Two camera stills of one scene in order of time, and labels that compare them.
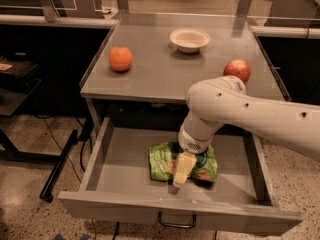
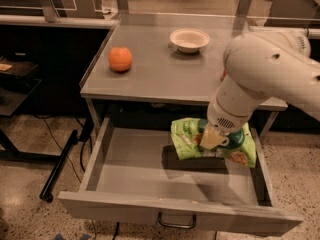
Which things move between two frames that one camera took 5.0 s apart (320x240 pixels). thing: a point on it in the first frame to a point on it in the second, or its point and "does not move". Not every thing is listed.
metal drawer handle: x=177 y=225 does not move
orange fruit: x=120 y=59 does not move
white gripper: x=191 y=144 to x=222 y=119
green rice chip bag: x=162 y=161 to x=187 y=134
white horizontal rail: x=58 y=21 does not move
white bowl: x=189 y=40 does not move
